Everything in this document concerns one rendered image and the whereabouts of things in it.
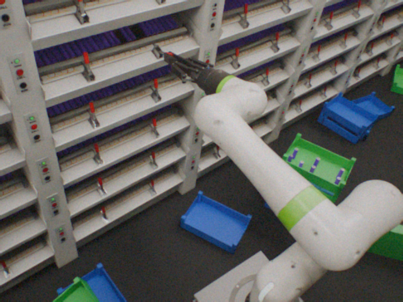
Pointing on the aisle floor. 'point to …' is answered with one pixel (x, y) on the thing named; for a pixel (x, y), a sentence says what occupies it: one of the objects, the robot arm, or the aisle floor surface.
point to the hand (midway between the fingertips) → (173, 59)
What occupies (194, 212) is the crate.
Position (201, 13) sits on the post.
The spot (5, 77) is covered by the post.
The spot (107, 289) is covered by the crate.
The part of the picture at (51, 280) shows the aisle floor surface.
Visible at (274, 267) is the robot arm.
